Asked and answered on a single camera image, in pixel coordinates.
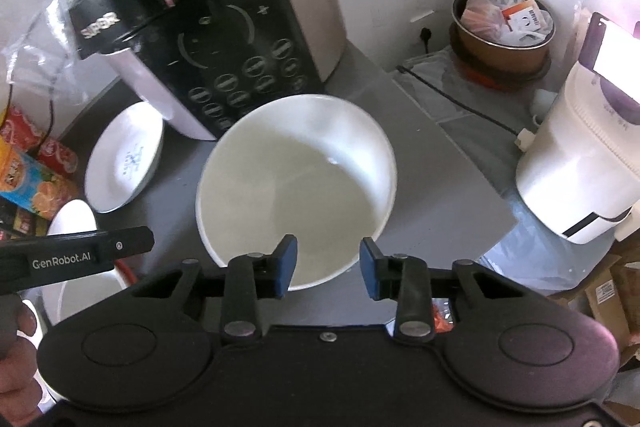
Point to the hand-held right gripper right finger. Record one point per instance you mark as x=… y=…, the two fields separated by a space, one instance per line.
x=369 y=267

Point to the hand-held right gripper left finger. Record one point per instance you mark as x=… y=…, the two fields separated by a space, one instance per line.
x=285 y=264

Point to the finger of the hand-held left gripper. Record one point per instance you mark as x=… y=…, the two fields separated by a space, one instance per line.
x=130 y=243

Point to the white bowl with brown marks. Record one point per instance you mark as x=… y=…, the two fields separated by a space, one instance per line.
x=75 y=217

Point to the large white bowl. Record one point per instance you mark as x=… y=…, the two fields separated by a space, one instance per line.
x=300 y=167

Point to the person's left hand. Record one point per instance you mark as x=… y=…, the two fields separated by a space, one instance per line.
x=20 y=367

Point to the orange juice bottle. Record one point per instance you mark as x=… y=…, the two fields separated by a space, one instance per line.
x=30 y=187

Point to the white plate with blue print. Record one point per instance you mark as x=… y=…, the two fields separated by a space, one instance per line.
x=125 y=157

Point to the red soda can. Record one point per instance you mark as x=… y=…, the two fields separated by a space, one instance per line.
x=60 y=157
x=17 y=127

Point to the crumpled clear plastic sheet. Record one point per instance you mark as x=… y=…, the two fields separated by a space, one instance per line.
x=540 y=252

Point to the white plug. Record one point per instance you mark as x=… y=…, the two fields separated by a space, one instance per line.
x=527 y=139

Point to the orange pot stand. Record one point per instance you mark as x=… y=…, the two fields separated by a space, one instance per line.
x=480 y=79

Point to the white and purple kitchen appliance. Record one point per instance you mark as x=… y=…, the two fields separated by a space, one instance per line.
x=565 y=167

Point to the black and beige pressure cooker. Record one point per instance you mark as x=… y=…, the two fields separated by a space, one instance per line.
x=225 y=32

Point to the cardboard box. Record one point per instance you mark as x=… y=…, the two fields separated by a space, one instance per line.
x=612 y=302

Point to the brown inner pot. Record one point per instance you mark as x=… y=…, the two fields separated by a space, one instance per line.
x=500 y=54

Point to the pile of plastic packets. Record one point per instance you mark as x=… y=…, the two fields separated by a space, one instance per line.
x=492 y=14

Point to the black wall plug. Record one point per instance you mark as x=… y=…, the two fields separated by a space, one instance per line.
x=425 y=34

